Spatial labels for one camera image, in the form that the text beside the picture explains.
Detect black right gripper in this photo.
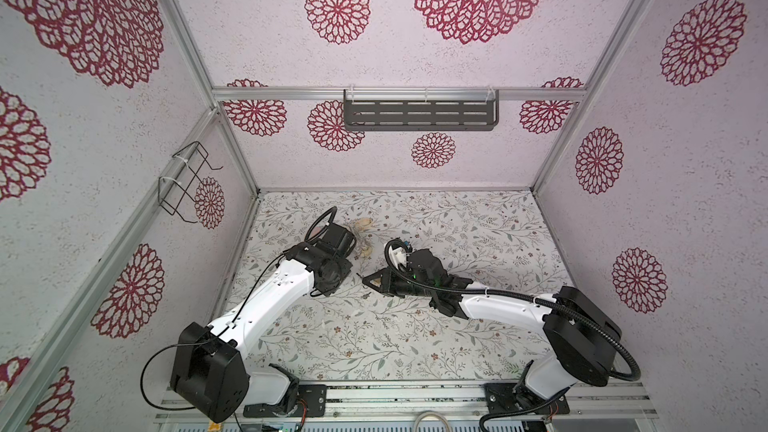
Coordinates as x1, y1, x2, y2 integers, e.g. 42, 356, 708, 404
362, 267, 436, 302

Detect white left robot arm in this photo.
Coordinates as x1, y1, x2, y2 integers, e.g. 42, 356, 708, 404
169, 207, 356, 423

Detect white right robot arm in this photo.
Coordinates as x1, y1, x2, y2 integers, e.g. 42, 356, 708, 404
362, 239, 641, 431

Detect map print glasses case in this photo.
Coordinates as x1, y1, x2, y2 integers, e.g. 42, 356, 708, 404
354, 233, 374, 260

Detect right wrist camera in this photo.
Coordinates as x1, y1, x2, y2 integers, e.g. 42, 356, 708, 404
385, 239, 413, 270

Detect white cable loop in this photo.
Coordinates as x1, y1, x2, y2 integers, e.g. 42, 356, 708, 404
411, 410, 454, 432

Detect dark grey wall shelf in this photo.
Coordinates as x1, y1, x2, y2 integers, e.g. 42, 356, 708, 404
342, 89, 499, 132

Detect black wire wall basket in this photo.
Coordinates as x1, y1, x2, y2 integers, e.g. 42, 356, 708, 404
156, 141, 226, 230

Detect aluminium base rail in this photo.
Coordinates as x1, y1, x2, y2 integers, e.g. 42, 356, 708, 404
150, 380, 663, 431

